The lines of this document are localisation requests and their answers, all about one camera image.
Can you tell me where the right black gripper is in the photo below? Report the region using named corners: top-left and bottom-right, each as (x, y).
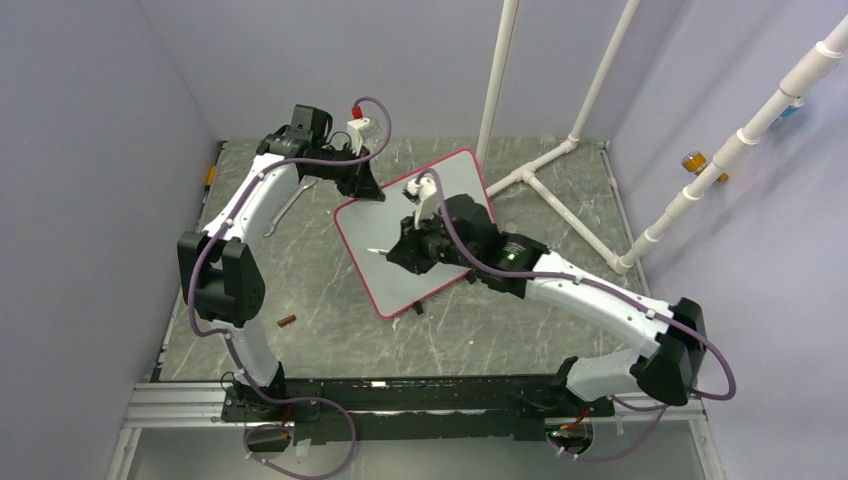
top-left (387, 207), bottom-right (479, 276)

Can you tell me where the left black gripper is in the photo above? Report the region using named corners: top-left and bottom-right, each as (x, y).
top-left (309, 143), bottom-right (385, 202)

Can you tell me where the red-framed whiteboard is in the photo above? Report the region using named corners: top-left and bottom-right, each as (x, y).
top-left (334, 148), bottom-right (494, 319)

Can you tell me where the brown marker cap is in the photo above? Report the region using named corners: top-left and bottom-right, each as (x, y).
top-left (277, 315), bottom-right (297, 328)

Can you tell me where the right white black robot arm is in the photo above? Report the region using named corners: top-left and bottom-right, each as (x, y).
top-left (384, 194), bottom-right (707, 415)

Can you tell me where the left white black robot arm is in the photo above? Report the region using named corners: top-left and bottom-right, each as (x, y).
top-left (177, 97), bottom-right (391, 420)

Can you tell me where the silver wrench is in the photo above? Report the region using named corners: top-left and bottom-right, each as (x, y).
top-left (262, 176), bottom-right (318, 238)

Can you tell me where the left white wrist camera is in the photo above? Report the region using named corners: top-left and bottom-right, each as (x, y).
top-left (345, 105), bottom-right (381, 157)

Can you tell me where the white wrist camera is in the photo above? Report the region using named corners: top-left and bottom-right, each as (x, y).
top-left (345, 105), bottom-right (381, 157)
top-left (403, 175), bottom-right (440, 230)

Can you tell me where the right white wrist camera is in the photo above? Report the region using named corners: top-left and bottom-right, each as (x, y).
top-left (403, 175), bottom-right (440, 230)

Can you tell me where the orange-handled tool at edge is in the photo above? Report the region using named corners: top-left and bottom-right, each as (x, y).
top-left (202, 165), bottom-right (217, 203)

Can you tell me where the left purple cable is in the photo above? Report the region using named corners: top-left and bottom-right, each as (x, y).
top-left (188, 96), bottom-right (393, 480)

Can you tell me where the purple cable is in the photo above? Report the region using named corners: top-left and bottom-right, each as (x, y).
top-left (188, 96), bottom-right (393, 480)
top-left (413, 168), bottom-right (738, 464)

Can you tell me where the orange wall knob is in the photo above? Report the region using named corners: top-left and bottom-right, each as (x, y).
top-left (681, 151), bottom-right (709, 176)

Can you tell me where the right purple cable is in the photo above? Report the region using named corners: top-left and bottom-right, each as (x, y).
top-left (413, 168), bottom-right (738, 464)

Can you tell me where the blue wall clip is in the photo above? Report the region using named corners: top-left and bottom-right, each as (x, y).
top-left (779, 97), bottom-right (804, 119)

